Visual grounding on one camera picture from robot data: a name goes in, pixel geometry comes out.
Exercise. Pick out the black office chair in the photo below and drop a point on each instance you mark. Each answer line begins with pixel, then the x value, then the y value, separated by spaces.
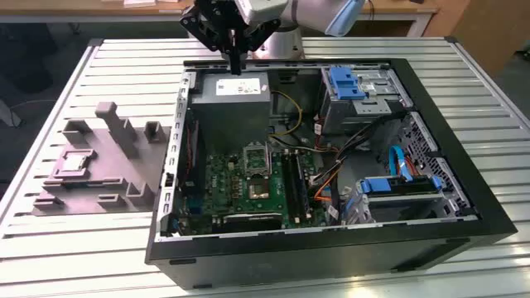
pixel 24 56

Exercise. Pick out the silver CPU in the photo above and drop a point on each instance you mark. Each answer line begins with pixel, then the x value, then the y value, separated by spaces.
pixel 75 162

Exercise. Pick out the green motherboard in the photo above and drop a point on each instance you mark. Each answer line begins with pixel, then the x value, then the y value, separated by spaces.
pixel 223 198

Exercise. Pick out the grey parts rack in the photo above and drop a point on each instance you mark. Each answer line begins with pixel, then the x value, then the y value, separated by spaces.
pixel 111 161

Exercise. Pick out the metal disk bay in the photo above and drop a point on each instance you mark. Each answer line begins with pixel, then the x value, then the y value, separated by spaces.
pixel 406 208

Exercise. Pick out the brown wooden cabinet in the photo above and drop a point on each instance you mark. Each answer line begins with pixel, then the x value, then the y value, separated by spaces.
pixel 488 31

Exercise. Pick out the blue VGA port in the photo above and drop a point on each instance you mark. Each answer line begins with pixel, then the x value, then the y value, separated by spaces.
pixel 175 226

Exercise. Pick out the black PC case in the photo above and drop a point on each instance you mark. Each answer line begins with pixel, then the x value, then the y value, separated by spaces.
pixel 290 260

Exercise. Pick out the black RAM slot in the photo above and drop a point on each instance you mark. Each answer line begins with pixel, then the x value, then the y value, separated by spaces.
pixel 302 186

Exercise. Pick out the metal drive cage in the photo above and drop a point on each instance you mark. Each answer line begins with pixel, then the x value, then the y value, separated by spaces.
pixel 368 108

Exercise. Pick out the metal locking lever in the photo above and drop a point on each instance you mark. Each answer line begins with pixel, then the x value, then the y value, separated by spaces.
pixel 271 158

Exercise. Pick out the white box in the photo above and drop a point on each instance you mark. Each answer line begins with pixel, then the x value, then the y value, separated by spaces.
pixel 140 3

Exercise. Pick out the blue plastic drive carrier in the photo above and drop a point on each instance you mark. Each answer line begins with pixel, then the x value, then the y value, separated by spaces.
pixel 346 83

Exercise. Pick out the black graphics card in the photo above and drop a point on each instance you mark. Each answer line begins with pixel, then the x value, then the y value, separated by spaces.
pixel 250 221

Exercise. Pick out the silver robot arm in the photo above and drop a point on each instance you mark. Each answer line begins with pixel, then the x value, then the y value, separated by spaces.
pixel 276 43

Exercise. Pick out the hard disk in blue carrier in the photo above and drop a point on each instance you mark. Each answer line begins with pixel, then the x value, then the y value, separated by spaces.
pixel 376 185

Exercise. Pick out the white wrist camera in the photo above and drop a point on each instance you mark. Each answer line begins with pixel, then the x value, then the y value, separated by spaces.
pixel 256 10

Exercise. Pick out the grey power supply unit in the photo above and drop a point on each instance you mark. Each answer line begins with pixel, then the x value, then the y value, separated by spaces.
pixel 231 121

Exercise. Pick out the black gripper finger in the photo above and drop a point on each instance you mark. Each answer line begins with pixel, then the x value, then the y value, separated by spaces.
pixel 207 38
pixel 243 46

